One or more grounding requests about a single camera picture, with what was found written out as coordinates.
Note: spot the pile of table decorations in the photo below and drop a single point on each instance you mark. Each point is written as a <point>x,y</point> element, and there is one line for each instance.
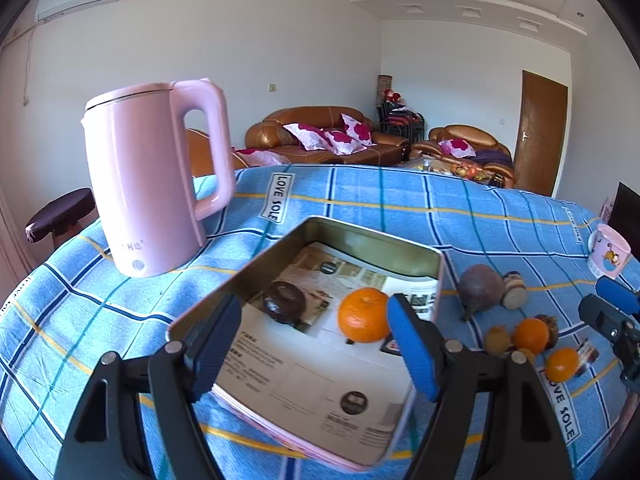
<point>460,169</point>

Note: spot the dark round stool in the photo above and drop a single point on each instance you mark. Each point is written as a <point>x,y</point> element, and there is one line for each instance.
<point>60,212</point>

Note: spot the white red flower pillow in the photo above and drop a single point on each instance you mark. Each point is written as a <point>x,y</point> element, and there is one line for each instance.
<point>359,129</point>
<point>307,136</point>
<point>345,142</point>
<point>457,147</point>

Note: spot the brown rough round fruit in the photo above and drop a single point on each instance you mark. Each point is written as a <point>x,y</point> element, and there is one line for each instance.
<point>552,327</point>

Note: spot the kiwi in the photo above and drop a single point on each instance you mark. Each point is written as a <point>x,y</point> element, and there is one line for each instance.
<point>497,340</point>

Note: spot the brown wooden door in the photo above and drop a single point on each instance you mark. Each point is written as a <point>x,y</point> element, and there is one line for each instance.
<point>542,135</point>

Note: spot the brown leather armchair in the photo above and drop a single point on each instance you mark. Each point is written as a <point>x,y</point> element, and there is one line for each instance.
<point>475,132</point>

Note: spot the orange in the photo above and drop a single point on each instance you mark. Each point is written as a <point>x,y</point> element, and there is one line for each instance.
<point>562,365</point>
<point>531,336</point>

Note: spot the blue plaid blanket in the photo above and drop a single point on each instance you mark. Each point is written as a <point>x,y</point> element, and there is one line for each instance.
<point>400,210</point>

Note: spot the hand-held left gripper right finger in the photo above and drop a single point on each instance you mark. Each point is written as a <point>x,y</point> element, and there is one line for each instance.
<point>411,342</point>

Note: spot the red doll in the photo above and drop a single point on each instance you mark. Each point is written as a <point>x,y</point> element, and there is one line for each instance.
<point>392,96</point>

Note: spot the air conditioner pipe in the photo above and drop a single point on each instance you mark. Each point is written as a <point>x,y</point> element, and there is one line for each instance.
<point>26,70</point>

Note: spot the brown leather sofa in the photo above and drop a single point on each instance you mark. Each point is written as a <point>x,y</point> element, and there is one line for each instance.
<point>325,112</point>

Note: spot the tall patterned cylinder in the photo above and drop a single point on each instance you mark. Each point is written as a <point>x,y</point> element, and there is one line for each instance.
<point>384,85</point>

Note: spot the tangerine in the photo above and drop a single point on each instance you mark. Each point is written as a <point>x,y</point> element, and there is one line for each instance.
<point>362,315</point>

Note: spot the purple cloth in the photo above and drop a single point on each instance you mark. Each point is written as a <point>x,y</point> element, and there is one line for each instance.
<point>492,156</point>

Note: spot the pink electric kettle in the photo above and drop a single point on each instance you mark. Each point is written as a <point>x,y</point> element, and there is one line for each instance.
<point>145,185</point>

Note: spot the purple pointed fruit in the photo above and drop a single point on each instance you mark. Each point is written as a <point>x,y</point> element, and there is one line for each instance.
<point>480,285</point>

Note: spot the coffee table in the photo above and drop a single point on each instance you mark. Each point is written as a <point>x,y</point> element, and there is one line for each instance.
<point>415,162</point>

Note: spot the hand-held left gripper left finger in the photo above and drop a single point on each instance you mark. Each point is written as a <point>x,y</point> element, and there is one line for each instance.
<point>217,347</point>

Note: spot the pink rectangular tin box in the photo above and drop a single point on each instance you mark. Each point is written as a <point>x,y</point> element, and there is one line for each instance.
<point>350,240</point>

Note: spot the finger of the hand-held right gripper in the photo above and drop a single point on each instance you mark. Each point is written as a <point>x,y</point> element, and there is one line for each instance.
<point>617,292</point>
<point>605,320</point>

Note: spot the stack of dark chairs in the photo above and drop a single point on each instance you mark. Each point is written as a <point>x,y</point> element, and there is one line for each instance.
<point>400,122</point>

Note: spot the small snack packet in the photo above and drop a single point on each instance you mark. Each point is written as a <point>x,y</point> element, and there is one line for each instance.
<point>589,355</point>

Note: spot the small wooden figure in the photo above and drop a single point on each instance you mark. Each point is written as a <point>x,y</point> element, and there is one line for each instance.
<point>513,292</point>

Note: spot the dark screen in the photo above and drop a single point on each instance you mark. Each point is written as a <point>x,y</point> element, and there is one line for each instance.
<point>627,210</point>

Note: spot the pink cartoon cup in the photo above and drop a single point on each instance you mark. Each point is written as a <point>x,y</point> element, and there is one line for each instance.
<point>607,255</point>

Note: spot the printed paper sheet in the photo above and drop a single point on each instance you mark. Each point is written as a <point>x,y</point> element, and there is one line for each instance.
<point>300,375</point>

